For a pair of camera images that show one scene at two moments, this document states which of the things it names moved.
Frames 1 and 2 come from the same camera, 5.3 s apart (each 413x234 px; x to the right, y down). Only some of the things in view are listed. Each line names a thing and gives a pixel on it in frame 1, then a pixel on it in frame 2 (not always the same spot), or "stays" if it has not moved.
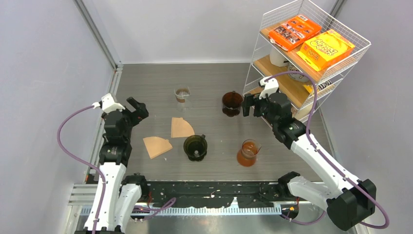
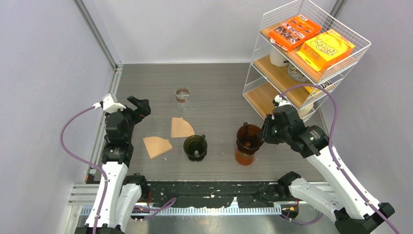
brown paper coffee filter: [180, 128] stays
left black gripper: [140, 107] stays
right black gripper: [248, 102] -> [270, 119]
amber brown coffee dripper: [231, 102] -> [249, 139]
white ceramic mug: [277, 58] stays
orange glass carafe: [247, 156] stays
